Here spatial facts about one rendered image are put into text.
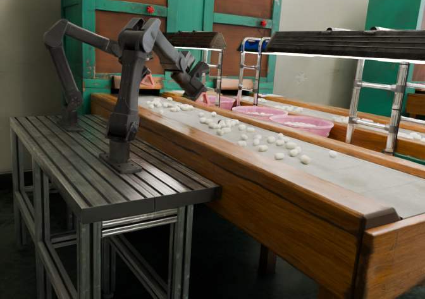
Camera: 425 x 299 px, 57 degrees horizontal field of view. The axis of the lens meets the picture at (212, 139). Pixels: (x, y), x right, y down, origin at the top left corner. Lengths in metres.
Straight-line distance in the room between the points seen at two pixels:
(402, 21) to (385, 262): 3.57
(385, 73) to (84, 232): 3.69
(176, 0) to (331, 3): 2.38
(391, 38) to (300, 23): 3.14
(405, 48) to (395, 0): 3.29
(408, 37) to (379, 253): 0.52
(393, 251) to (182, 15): 1.98
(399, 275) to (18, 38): 2.64
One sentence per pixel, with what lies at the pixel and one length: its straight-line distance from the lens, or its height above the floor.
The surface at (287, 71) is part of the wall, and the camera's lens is 4.12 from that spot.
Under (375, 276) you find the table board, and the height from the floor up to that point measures 0.65.
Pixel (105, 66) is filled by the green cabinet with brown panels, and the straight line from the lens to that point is 2.33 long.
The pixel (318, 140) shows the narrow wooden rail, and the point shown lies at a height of 0.76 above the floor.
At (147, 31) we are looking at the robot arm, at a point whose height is 1.08.
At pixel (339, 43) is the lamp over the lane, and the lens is 1.18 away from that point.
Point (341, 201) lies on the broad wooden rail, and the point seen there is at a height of 0.76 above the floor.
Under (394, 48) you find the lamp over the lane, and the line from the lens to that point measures 1.07.
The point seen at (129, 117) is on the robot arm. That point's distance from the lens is 1.22.
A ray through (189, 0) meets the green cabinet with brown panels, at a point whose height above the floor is 1.32.
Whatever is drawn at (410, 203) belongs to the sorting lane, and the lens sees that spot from 0.96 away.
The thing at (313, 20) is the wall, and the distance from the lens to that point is 4.34.
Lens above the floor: 1.03
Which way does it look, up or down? 13 degrees down
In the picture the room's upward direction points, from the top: 4 degrees clockwise
